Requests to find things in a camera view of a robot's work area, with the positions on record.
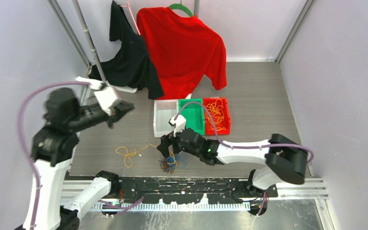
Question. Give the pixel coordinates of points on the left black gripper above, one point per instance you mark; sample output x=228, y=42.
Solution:
x=117, y=112

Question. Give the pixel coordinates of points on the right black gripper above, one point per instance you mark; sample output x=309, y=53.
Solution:
x=167, y=141

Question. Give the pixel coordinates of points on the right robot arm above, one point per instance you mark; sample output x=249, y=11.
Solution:
x=282, y=159

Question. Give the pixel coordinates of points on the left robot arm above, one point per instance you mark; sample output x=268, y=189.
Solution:
x=51, y=155

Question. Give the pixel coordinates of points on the white clothes rack stand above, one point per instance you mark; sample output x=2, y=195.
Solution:
x=93, y=50

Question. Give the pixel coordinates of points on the white plastic bin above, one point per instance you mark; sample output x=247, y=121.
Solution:
x=162, y=113

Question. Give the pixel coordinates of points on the green plastic bin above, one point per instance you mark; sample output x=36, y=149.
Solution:
x=195, y=118

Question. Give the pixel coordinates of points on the black t-shirt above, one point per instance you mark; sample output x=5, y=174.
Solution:
x=132, y=65

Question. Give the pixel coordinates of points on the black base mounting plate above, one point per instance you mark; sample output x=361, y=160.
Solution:
x=184, y=190

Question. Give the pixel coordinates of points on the red plastic bin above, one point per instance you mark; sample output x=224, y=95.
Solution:
x=219, y=110

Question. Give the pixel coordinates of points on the red t-shirt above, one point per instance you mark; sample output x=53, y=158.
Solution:
x=183, y=51

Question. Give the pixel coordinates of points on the pink clothes hanger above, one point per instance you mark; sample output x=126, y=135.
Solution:
x=132, y=15

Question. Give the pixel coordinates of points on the green clothes hanger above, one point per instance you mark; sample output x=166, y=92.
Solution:
x=181, y=7

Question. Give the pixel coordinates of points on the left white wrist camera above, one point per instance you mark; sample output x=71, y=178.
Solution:
x=107, y=99

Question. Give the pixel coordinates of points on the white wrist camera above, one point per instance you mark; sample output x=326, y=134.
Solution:
x=178, y=122
x=107, y=99

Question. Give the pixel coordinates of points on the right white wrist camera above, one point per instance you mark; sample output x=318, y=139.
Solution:
x=178, y=122

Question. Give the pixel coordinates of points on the aluminium frame rail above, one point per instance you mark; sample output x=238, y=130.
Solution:
x=313, y=188

